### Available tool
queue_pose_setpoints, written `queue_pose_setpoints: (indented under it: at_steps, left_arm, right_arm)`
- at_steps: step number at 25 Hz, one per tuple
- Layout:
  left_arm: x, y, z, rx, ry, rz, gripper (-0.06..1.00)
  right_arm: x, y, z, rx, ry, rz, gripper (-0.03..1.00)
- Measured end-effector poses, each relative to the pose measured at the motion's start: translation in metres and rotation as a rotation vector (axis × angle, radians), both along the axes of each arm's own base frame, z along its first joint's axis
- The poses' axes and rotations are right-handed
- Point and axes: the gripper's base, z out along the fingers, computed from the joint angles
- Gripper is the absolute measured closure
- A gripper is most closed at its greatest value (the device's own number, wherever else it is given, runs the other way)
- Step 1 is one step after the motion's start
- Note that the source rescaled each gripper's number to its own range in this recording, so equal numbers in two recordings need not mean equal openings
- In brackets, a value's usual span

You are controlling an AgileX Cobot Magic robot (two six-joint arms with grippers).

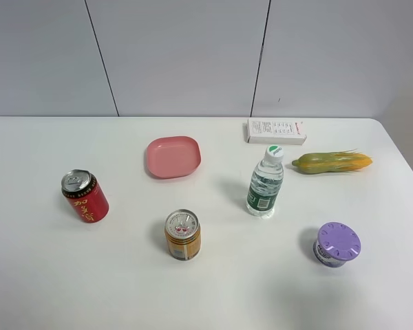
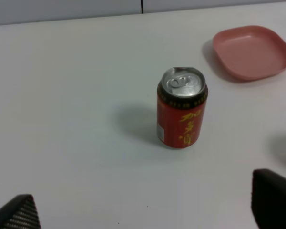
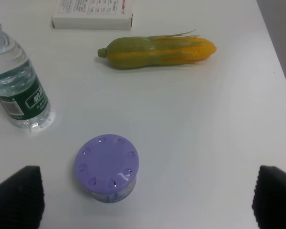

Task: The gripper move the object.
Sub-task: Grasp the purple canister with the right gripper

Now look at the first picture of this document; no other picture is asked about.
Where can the red drink can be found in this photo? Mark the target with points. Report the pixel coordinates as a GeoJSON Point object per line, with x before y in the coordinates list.
{"type": "Point", "coordinates": [84, 194]}

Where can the clear water bottle green label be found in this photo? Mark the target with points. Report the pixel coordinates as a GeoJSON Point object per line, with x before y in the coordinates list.
{"type": "Point", "coordinates": [266, 182]}

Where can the pink square plate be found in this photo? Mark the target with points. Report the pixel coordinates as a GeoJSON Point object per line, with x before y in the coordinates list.
{"type": "Point", "coordinates": [172, 157]}

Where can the orange drink can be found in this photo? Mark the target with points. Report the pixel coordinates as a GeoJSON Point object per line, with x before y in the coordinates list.
{"type": "Point", "coordinates": [182, 232]}

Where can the toy corn cob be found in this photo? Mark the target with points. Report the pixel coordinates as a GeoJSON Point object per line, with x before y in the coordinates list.
{"type": "Point", "coordinates": [331, 162]}

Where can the purple lidded jar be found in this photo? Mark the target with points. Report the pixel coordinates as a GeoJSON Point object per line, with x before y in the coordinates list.
{"type": "Point", "coordinates": [336, 244]}

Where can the white cardboard box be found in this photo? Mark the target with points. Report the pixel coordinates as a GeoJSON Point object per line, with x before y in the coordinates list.
{"type": "Point", "coordinates": [274, 131]}

